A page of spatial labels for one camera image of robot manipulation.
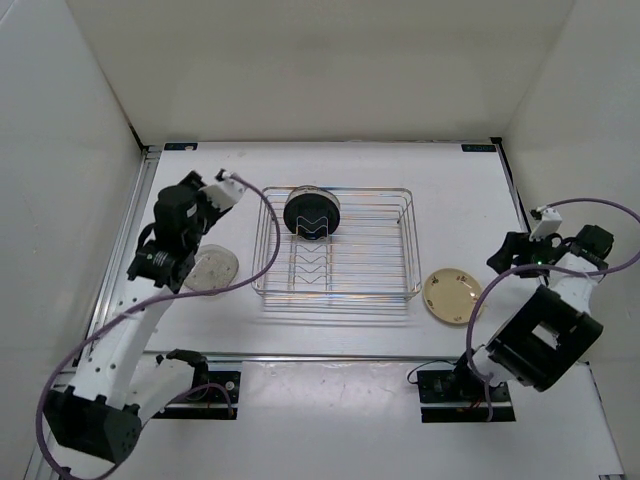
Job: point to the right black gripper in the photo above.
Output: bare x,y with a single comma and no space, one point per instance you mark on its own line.
513,244

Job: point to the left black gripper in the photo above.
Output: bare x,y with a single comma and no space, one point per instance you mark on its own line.
195,181

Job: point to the clear glass plate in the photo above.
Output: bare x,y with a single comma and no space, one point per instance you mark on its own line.
216,267
312,190

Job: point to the black round plate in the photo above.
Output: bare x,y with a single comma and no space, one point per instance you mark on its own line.
312,215

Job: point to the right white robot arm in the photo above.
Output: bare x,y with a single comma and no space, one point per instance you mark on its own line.
549,333

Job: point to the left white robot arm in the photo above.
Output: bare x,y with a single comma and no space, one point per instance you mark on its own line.
104,407

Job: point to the cream floral plate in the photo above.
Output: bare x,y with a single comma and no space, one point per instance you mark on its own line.
450,294

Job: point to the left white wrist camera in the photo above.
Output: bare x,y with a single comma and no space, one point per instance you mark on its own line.
224,192

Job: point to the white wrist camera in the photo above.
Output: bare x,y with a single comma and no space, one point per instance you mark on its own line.
224,192
548,220

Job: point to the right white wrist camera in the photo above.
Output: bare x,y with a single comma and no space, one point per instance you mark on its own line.
548,220

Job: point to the chrome wire dish rack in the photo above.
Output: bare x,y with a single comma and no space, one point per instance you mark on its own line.
373,254

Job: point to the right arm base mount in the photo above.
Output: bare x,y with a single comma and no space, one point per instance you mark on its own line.
446,397

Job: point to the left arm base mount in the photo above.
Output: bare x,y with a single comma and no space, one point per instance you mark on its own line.
217,397

